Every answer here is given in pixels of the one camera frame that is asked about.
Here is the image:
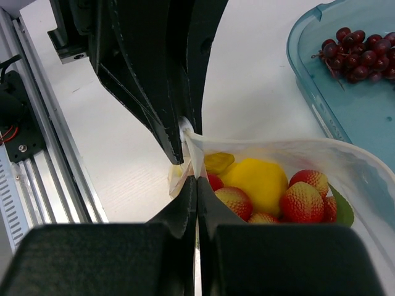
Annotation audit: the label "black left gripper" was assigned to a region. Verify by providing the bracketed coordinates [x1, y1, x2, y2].
[48, 1, 183, 164]

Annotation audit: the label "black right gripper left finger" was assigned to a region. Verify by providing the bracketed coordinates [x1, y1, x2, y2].
[149, 176, 198, 295]

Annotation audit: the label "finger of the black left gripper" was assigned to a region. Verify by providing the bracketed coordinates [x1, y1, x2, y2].
[168, 1, 228, 134]

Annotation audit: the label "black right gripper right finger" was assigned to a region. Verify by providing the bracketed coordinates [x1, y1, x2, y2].
[197, 177, 246, 295]

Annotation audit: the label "yellow lemon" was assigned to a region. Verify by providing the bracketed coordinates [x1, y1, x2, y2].
[220, 158, 288, 217]

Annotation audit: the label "red strawberries with leaves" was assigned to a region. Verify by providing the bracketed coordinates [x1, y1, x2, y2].
[207, 170, 355, 227]

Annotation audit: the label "clear dotted zip bag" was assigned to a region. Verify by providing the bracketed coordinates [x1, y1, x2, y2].
[168, 117, 395, 272]

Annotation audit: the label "yellow banana bunch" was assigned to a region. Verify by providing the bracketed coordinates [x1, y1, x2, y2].
[204, 152, 235, 175]

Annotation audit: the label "dark red grape bunch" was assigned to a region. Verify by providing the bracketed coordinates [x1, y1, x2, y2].
[311, 27, 394, 89]

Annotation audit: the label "teal plastic tray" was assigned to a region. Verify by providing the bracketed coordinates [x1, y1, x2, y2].
[286, 1, 394, 169]

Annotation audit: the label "aluminium mounting rail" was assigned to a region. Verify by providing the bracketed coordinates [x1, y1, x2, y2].
[1, 10, 108, 226]

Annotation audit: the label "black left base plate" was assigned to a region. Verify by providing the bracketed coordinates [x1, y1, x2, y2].
[1, 70, 46, 163]

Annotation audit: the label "white slotted cable duct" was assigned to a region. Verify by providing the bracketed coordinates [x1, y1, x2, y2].
[1, 147, 30, 253]

